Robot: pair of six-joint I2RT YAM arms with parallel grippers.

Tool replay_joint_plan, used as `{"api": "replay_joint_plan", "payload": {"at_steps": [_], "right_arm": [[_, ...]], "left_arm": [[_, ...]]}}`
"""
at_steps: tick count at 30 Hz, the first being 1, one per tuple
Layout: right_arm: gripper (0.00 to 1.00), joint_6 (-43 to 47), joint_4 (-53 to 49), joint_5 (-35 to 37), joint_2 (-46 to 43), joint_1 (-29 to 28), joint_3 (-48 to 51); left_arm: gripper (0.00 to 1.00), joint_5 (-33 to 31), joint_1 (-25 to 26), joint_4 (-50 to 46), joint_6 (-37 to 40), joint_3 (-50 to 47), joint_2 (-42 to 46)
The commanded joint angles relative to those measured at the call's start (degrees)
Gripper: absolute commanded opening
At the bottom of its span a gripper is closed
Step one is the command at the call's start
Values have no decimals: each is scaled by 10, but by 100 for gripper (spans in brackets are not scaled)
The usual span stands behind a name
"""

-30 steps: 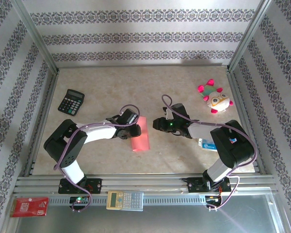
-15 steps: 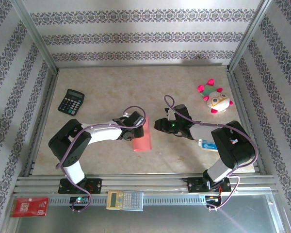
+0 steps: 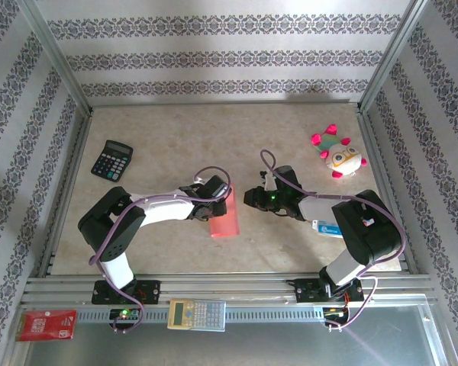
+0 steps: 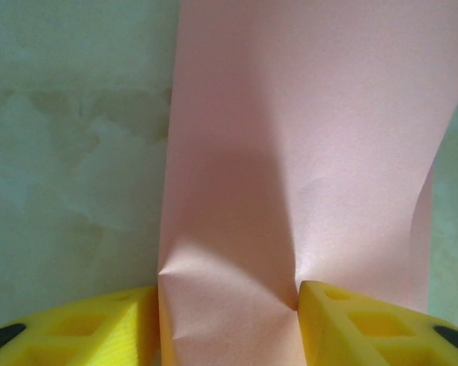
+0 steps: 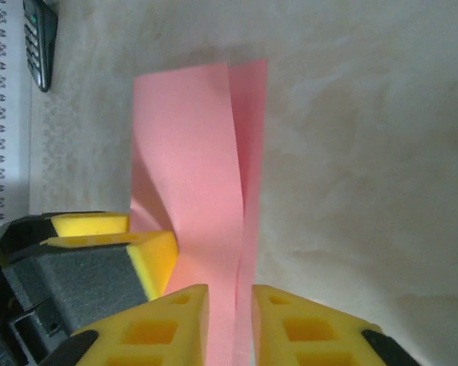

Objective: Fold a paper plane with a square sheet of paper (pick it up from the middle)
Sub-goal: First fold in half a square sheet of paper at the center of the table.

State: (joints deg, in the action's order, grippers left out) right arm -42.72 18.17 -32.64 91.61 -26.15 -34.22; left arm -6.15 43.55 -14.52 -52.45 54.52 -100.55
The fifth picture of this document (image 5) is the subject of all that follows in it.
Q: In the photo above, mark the pink cloth square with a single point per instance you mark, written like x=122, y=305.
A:
x=191, y=160

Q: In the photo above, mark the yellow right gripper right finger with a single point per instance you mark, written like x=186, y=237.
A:
x=309, y=335

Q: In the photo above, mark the black desk calculator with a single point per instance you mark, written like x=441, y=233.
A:
x=42, y=42

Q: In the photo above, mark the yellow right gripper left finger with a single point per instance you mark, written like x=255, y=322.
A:
x=156, y=331

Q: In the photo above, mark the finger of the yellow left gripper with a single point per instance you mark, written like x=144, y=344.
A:
x=91, y=224
x=99, y=270

